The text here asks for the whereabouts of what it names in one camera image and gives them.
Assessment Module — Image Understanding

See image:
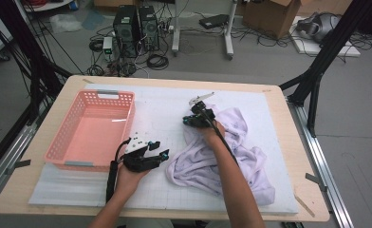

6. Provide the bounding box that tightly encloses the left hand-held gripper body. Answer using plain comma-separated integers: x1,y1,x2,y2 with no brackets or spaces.
122,131,163,174

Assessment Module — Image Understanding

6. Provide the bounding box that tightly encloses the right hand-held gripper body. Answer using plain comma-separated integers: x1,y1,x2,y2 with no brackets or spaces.
187,91,217,129

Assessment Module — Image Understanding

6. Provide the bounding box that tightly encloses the lilac printed towel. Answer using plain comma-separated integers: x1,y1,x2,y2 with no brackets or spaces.
165,105,276,207

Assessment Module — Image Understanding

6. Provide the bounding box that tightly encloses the pink plastic basket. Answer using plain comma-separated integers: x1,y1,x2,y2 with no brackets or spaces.
44,88,137,173

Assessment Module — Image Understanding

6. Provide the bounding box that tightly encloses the person's right hand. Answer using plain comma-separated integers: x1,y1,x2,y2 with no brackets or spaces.
198,120,227,150

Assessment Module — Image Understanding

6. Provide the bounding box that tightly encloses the person's left hand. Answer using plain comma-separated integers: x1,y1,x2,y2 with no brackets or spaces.
114,163,151,201

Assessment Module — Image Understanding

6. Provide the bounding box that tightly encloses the white metal stand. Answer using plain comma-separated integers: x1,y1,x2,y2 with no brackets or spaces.
171,0,239,61

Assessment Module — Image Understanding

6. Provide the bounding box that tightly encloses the flat black device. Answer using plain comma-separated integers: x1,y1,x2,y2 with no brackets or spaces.
198,13,230,30

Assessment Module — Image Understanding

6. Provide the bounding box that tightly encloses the narrow black computer tower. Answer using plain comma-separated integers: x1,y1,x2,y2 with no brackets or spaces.
138,5,160,52

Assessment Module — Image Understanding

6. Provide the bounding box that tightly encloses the small white power box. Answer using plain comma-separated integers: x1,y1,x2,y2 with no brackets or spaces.
102,36,114,62

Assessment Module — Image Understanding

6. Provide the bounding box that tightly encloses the wide black computer tower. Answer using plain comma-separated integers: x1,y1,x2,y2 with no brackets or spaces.
112,5,140,59

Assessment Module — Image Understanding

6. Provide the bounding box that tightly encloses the brown cardboard box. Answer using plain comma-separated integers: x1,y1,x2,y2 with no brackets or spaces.
242,0,302,40

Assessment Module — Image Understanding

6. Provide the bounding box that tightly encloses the white floor board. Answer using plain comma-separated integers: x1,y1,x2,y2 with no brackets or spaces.
288,15,362,58

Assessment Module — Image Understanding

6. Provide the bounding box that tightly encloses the clear plastic bag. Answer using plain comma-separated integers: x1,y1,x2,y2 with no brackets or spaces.
49,12,83,33

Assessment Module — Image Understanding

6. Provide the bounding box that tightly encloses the round white table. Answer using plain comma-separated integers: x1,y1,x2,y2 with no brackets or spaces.
22,0,75,13

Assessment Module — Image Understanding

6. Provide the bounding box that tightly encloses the black sleeved gripper cable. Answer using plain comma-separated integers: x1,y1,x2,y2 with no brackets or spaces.
105,137,132,204

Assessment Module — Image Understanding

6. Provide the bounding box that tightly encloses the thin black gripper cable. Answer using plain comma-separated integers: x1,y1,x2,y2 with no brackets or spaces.
198,104,239,166

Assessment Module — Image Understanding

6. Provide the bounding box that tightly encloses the coil of black cable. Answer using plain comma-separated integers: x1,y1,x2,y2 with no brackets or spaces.
146,53,170,71

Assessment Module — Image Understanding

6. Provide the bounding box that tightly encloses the silver aluminium rail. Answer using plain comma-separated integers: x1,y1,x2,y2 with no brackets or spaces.
287,98,355,228
0,104,49,208

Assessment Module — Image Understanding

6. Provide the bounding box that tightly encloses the black metal frame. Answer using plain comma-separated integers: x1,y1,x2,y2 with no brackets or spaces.
0,0,73,125
278,0,372,138

